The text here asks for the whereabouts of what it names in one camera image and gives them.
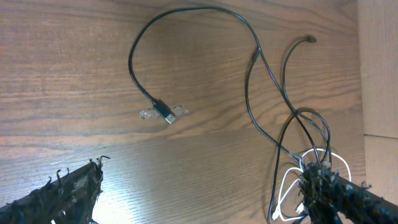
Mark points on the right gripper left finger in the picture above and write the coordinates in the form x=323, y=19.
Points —
x=68, y=199

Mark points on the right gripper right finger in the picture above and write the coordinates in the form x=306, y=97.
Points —
x=326, y=194

